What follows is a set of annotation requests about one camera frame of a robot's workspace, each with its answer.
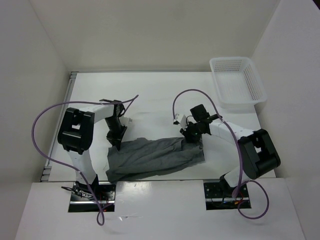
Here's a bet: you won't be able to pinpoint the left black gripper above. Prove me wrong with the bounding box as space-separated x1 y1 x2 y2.
104 116 127 151

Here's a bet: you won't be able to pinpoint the grey shorts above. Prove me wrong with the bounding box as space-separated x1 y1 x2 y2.
105 137 205 184

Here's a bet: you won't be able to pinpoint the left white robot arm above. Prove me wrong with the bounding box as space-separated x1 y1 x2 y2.
57 99 128 200

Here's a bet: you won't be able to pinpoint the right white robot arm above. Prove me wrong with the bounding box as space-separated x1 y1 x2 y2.
174 104 281 197

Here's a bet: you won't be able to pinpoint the white plastic basket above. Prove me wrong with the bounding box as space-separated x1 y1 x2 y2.
209 56 267 110

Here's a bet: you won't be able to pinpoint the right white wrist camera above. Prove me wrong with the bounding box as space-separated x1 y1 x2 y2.
173 113 187 130

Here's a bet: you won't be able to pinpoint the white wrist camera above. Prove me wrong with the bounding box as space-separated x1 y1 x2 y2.
173 113 187 130
120 116 133 126

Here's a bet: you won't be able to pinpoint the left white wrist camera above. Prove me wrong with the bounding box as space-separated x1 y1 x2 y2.
120 116 133 126

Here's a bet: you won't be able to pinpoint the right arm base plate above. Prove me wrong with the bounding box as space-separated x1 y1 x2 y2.
203 180 251 211

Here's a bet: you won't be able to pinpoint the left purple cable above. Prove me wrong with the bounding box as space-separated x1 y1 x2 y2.
30 94 140 226

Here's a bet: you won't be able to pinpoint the aluminium table edge rail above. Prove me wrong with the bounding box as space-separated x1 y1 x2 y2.
40 71 78 183

